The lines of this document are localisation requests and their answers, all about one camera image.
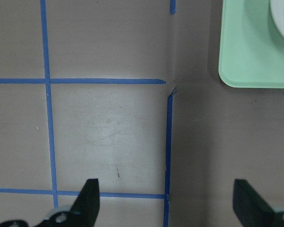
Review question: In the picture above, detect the light green tray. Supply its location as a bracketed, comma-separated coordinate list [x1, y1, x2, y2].
[218, 0, 284, 88]

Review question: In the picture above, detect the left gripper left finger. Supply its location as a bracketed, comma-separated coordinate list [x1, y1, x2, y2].
[70, 179, 100, 227]

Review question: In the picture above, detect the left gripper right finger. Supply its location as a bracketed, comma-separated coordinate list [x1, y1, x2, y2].
[232, 179, 275, 227]

